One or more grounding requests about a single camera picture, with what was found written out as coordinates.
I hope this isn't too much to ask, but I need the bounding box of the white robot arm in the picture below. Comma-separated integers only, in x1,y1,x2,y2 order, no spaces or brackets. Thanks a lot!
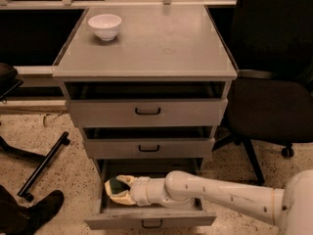
105,170,313,235

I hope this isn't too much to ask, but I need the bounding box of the grey drawer cabinet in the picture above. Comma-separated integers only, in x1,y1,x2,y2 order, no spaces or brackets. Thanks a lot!
51,4,239,178

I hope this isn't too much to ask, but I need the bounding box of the black chair base leg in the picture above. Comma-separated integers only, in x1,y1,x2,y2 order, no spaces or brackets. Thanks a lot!
0,132,70,202

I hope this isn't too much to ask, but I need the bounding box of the grey bottom drawer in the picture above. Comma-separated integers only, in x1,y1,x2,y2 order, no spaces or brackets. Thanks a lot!
86,158,216,230

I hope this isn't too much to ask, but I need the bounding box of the black office chair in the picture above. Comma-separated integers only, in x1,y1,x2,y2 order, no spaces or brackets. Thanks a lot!
207,0,313,183

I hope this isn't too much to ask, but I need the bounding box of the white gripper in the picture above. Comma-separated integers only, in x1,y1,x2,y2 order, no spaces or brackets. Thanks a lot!
105,175,167,207

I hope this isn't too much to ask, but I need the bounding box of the grey drawer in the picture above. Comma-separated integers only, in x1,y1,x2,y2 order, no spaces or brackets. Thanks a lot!
66,81,227,127
83,126,214,159
86,158,216,230

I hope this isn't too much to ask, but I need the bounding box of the grey top drawer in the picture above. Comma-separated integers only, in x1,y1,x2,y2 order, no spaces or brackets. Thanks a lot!
66,81,227,127

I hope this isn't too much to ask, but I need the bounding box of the black chair seat edge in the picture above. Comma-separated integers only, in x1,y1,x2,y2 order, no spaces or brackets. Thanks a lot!
0,63,23,101

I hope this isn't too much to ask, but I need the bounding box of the green and yellow sponge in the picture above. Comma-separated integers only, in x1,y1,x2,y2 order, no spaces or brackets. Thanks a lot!
109,177,130,195

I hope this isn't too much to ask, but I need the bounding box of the dark shoe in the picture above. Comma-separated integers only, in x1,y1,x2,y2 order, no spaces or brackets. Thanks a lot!
0,186,65,235

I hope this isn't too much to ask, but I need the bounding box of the grey middle drawer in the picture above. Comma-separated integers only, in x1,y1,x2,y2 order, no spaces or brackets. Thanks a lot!
83,126,214,159

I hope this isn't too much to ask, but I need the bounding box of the white ceramic bowl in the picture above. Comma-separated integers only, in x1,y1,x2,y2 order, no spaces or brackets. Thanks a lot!
88,14,121,41

